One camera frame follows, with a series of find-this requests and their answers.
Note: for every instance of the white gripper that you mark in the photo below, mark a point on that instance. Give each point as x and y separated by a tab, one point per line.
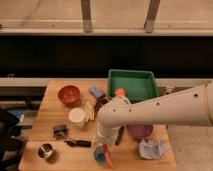
105	135

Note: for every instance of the red pepper toy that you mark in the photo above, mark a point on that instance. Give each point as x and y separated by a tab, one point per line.
107	156

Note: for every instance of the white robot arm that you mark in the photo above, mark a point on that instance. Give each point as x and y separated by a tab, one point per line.
193	106

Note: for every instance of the blue plastic cup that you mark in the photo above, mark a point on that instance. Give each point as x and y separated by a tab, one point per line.
98	155

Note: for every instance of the white paper cup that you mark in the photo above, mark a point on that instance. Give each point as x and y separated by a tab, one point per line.
77	116

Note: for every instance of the black remote control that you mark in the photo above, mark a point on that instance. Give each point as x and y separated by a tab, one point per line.
120	132

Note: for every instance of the yellow banana toy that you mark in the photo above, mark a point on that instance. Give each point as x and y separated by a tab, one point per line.
89	110

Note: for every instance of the purple bowl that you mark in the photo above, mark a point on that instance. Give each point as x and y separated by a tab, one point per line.
140	131

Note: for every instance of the purple grapes toy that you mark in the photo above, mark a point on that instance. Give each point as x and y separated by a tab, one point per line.
99	103

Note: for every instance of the small dark metal object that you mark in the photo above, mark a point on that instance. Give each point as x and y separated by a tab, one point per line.
60	131

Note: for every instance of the blue sponge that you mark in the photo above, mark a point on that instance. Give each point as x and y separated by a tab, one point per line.
96	92

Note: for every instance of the orange carrot toy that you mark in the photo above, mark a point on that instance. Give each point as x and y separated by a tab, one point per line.
120	92

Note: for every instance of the round metal tin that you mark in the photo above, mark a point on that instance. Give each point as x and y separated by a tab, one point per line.
46	152

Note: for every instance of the red bowl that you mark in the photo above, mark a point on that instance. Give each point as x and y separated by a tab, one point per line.
69	95

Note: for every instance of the green plastic tray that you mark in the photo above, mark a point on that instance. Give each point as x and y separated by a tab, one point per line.
138	85

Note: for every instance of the black handled tool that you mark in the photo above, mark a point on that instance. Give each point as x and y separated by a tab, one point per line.
78	143

